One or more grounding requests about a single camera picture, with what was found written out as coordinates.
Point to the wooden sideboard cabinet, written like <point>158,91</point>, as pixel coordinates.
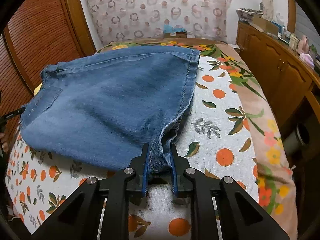
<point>285,79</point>

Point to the brown louvered wardrobe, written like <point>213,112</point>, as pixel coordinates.
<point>40,32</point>

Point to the person's left hand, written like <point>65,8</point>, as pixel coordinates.
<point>4,142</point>

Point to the pink bottle on sideboard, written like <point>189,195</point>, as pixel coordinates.
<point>303,46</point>

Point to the blue denim pants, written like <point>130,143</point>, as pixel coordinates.
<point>103,108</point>

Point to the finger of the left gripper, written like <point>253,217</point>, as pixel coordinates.
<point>4,119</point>

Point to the yellow plush toy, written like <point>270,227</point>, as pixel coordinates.
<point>37,89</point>

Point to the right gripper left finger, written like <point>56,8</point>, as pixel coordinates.
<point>98,209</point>

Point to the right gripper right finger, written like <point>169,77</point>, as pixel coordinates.
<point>221,208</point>

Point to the grey window roller shutter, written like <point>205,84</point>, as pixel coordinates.
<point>303,26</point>

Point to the pink pouch on sideboard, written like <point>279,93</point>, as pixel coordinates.
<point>307,59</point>

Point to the circle pattern lace curtain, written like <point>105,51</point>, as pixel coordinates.
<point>126,20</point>

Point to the brown cardboard box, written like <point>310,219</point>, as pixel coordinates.
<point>264,25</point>

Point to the stack of newspapers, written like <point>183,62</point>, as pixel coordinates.
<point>248,14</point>

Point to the cardboard box with blue bag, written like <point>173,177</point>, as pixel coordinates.
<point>174,32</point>

